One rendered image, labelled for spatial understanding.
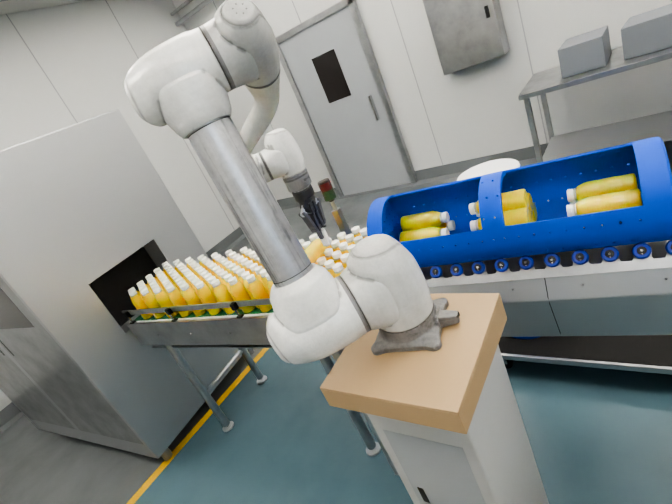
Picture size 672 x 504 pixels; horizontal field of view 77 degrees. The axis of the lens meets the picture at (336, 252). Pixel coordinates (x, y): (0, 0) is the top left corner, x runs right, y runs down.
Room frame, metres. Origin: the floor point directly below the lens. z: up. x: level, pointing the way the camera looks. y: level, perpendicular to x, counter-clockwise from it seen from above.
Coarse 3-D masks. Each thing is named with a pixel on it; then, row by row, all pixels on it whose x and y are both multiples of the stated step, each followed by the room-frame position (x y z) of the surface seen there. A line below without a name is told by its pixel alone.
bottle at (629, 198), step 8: (616, 192) 1.01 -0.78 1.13; (624, 192) 1.00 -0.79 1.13; (632, 192) 0.98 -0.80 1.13; (584, 200) 1.05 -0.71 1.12; (592, 200) 1.03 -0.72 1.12; (600, 200) 1.02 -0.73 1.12; (608, 200) 1.01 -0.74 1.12; (616, 200) 0.99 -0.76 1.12; (624, 200) 0.98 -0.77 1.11; (632, 200) 0.97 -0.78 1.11; (640, 200) 0.96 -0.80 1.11; (576, 208) 1.06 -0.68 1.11; (584, 208) 1.04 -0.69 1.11; (592, 208) 1.02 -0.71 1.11; (600, 208) 1.01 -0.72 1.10; (608, 208) 1.00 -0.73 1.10; (616, 208) 0.99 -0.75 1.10
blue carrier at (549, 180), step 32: (576, 160) 1.18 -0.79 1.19; (608, 160) 1.15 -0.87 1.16; (640, 160) 0.96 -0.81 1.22; (416, 192) 1.47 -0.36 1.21; (448, 192) 1.45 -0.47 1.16; (480, 192) 1.20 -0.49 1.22; (544, 192) 1.28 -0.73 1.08; (640, 192) 1.11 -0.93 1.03; (384, 224) 1.51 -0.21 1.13; (544, 224) 1.05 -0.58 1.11; (576, 224) 1.00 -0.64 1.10; (608, 224) 0.96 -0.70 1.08; (640, 224) 0.91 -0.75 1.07; (416, 256) 1.30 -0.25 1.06; (448, 256) 1.24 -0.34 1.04; (480, 256) 1.19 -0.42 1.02; (512, 256) 1.15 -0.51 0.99
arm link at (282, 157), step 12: (276, 132) 1.43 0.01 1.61; (288, 132) 1.45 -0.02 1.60; (264, 144) 1.46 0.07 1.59; (276, 144) 1.42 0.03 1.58; (288, 144) 1.42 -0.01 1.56; (264, 156) 1.42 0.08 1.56; (276, 156) 1.41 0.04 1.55; (288, 156) 1.41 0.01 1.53; (300, 156) 1.44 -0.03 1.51; (276, 168) 1.41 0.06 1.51; (288, 168) 1.41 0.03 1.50; (300, 168) 1.43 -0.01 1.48
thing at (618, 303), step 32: (544, 256) 1.17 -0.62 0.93; (448, 288) 1.27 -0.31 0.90; (480, 288) 1.21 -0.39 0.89; (512, 288) 1.14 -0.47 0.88; (544, 288) 1.08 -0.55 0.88; (576, 288) 1.03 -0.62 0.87; (608, 288) 0.98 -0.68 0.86; (640, 288) 0.93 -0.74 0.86; (512, 320) 1.18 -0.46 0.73; (544, 320) 1.12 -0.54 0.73; (576, 320) 1.07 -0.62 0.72; (608, 320) 1.01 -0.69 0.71; (640, 320) 0.97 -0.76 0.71
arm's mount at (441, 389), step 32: (480, 320) 0.82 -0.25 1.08; (352, 352) 0.93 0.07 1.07; (416, 352) 0.82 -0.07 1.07; (448, 352) 0.78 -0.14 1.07; (480, 352) 0.74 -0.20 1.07; (352, 384) 0.82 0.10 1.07; (384, 384) 0.78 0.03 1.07; (416, 384) 0.73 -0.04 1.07; (448, 384) 0.69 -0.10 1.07; (480, 384) 0.70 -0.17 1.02; (384, 416) 0.75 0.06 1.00; (416, 416) 0.69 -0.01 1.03; (448, 416) 0.63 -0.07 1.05
